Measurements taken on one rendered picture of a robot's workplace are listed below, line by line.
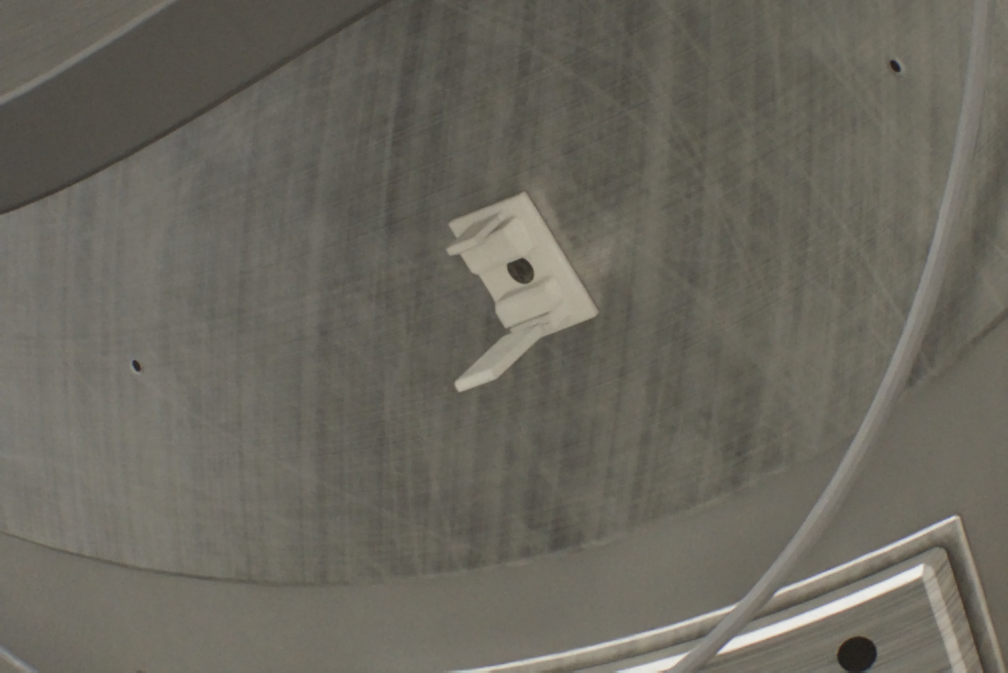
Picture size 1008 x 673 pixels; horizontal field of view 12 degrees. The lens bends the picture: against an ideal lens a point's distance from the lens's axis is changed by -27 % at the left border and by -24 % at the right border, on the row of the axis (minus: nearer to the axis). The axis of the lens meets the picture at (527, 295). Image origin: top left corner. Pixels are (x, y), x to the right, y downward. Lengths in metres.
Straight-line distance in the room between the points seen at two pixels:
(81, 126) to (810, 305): 0.13
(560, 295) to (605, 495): 0.04
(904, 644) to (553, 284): 0.10
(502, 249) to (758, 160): 0.05
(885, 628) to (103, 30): 0.19
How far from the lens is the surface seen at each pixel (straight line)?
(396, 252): 0.98
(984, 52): 0.85
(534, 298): 0.96
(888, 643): 0.96
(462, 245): 0.96
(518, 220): 0.96
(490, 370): 0.95
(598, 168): 0.95
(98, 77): 0.94
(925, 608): 0.95
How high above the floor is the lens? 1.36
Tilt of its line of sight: 36 degrees down
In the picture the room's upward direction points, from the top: 5 degrees clockwise
